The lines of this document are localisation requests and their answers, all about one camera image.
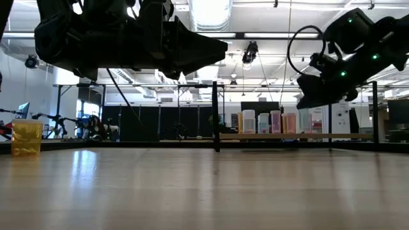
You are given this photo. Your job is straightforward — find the wide yellow medicine bottle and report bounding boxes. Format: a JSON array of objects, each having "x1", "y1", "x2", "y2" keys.
[{"x1": 11, "y1": 118, "x2": 44, "y2": 158}]

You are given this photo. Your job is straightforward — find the background computer monitor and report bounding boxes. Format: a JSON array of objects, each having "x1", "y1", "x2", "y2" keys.
[{"x1": 16, "y1": 102, "x2": 31, "y2": 119}]

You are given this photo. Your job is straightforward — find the clear medicine bottle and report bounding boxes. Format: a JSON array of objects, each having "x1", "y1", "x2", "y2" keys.
[{"x1": 242, "y1": 109, "x2": 256, "y2": 134}]

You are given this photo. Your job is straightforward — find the black background stand frame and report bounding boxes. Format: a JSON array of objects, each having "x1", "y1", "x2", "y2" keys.
[{"x1": 52, "y1": 82, "x2": 108, "y2": 141}]

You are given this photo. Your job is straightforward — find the black metal table frame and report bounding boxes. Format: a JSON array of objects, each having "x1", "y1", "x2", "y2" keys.
[{"x1": 0, "y1": 80, "x2": 409, "y2": 154}]

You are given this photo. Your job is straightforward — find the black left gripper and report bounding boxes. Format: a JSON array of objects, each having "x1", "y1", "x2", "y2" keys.
[{"x1": 95, "y1": 12, "x2": 228, "y2": 81}]

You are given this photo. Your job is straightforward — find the pale purple medicine bottle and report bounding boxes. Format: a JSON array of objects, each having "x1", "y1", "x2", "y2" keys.
[{"x1": 298, "y1": 108, "x2": 310, "y2": 134}]

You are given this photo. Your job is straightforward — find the black overhead camera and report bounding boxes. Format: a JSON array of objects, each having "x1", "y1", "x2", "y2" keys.
[{"x1": 241, "y1": 40, "x2": 259, "y2": 65}]

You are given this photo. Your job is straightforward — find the silver ceiling duct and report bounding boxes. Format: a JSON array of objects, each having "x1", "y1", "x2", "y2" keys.
[{"x1": 188, "y1": 0, "x2": 233, "y2": 65}]

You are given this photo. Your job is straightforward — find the pink medicine bottle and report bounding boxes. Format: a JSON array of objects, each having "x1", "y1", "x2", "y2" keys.
[
  {"x1": 286, "y1": 112, "x2": 297, "y2": 134},
  {"x1": 270, "y1": 110, "x2": 282, "y2": 134}
]

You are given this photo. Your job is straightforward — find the black overhead beam with lights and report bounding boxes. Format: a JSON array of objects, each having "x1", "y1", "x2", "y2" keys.
[{"x1": 0, "y1": 30, "x2": 320, "y2": 41}]

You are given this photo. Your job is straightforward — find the black partition panels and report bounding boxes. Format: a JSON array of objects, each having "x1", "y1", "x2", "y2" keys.
[{"x1": 101, "y1": 105, "x2": 214, "y2": 142}]

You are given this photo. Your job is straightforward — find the background black robot arms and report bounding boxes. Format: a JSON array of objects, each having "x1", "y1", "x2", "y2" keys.
[{"x1": 30, "y1": 111, "x2": 121, "y2": 141}]

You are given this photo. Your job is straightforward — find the black ceiling spotlight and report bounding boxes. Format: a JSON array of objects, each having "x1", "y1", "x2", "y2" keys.
[{"x1": 24, "y1": 54, "x2": 40, "y2": 70}]

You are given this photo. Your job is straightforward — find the black wall screen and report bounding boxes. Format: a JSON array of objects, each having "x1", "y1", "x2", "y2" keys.
[{"x1": 240, "y1": 101, "x2": 281, "y2": 113}]

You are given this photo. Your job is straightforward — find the black right camera cable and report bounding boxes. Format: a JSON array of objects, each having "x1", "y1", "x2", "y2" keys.
[{"x1": 286, "y1": 24, "x2": 327, "y2": 76}]

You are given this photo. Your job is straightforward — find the thin black left cable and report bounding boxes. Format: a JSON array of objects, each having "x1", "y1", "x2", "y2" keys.
[{"x1": 106, "y1": 68, "x2": 145, "y2": 129}]

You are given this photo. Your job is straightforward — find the teal bottle with red pills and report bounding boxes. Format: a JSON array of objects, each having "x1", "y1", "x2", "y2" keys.
[{"x1": 258, "y1": 112, "x2": 270, "y2": 134}]

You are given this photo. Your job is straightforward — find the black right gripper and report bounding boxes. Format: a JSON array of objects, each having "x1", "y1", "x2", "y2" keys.
[{"x1": 297, "y1": 52, "x2": 359, "y2": 110}]

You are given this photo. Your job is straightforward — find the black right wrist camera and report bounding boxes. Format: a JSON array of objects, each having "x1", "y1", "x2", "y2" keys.
[{"x1": 321, "y1": 7, "x2": 375, "y2": 54}]

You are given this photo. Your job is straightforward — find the large black monitor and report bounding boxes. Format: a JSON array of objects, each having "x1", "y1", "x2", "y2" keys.
[{"x1": 387, "y1": 99, "x2": 409, "y2": 124}]

